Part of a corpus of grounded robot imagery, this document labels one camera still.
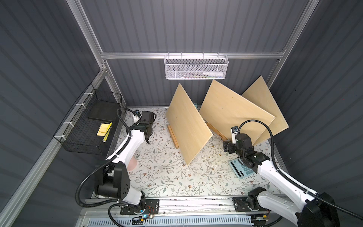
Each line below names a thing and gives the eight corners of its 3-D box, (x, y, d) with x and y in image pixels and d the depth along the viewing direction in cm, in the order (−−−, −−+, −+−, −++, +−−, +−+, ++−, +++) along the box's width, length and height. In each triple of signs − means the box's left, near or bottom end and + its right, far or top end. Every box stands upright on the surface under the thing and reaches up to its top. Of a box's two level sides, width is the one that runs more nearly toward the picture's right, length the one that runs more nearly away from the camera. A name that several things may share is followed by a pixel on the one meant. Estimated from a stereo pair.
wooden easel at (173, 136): (176, 149, 97) (176, 146, 93) (168, 129, 108) (167, 124, 104) (179, 148, 98) (179, 145, 93) (171, 128, 109) (170, 123, 105)
